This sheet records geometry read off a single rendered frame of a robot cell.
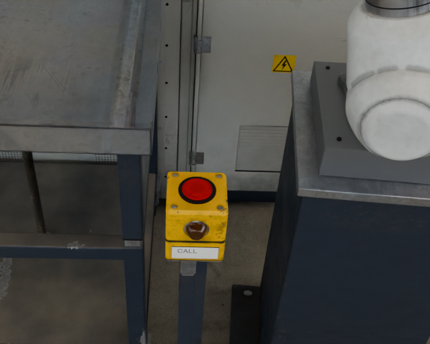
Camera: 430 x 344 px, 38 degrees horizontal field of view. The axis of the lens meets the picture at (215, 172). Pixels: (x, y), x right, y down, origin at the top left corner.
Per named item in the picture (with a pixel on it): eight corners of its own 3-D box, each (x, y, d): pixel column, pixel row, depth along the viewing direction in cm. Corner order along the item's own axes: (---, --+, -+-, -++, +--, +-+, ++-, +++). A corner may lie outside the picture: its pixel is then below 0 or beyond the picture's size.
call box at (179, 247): (223, 263, 87) (228, 213, 80) (165, 262, 87) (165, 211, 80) (221, 220, 93) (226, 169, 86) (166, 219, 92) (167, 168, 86)
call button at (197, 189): (211, 207, 82) (213, 198, 81) (181, 206, 82) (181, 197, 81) (211, 185, 85) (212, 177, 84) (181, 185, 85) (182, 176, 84)
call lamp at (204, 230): (209, 246, 82) (210, 228, 80) (182, 245, 82) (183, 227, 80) (208, 237, 83) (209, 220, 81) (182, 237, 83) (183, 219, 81)
